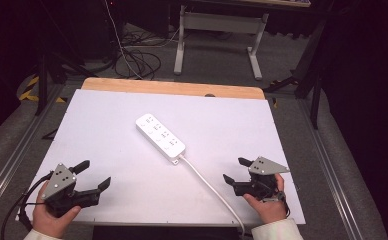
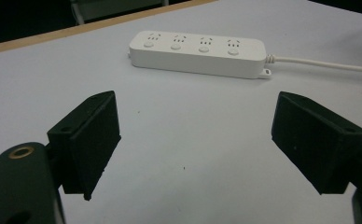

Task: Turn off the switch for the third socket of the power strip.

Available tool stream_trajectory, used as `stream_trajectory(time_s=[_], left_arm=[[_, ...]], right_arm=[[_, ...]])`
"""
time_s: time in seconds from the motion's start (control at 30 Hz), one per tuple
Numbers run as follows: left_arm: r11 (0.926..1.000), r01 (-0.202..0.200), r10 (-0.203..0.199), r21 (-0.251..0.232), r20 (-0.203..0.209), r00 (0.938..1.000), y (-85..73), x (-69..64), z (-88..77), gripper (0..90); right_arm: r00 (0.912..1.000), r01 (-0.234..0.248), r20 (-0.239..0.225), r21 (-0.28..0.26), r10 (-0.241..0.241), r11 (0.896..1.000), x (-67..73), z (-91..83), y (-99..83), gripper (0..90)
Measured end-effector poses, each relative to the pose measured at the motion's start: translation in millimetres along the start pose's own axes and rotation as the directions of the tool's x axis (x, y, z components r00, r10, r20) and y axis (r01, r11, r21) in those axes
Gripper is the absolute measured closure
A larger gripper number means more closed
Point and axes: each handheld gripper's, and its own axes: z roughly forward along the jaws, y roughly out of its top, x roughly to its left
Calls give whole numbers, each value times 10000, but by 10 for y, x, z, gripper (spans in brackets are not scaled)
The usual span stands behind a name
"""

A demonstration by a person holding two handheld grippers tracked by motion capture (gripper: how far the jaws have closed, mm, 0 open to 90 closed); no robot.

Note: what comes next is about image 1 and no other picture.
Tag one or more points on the black metal stand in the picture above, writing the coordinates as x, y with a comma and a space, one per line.
310, 76
43, 73

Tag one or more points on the white power strip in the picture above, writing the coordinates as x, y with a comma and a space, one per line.
160, 138

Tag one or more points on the white board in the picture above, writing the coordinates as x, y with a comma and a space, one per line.
115, 133

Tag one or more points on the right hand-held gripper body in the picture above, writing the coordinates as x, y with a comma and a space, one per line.
265, 166

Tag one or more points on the aluminium floor rail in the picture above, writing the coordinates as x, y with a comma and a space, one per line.
22, 146
332, 173

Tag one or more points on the person's left hand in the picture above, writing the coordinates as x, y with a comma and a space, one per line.
50, 221

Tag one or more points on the person's right hand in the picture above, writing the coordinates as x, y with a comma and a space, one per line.
269, 209

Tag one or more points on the white metal desk frame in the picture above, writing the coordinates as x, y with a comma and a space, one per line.
220, 23

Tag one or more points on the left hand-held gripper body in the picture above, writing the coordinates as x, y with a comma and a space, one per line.
59, 181

